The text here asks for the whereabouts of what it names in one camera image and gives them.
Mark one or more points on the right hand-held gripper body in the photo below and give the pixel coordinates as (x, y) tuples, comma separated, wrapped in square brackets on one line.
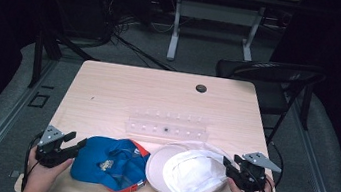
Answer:
[(253, 178)]

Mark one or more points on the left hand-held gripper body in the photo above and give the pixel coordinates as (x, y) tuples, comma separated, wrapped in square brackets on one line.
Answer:
[(49, 153)]

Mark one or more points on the white cap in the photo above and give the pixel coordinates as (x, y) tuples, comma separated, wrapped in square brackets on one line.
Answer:
[(191, 176)]

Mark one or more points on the person's left hand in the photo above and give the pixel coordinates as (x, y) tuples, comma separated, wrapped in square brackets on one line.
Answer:
[(40, 178)]

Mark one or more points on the black folding chair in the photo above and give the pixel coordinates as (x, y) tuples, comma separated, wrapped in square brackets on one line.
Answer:
[(270, 90)]

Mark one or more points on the dark round table grommet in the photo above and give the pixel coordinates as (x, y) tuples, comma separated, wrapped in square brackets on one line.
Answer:
[(201, 88)]

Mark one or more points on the black metal stand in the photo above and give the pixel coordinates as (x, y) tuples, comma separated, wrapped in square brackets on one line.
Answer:
[(38, 60)]

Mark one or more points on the white desk with metal legs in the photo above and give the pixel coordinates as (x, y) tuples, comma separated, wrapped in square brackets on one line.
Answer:
[(215, 13)]

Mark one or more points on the black floor outlet frame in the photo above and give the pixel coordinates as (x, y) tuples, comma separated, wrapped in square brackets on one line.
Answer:
[(39, 100)]

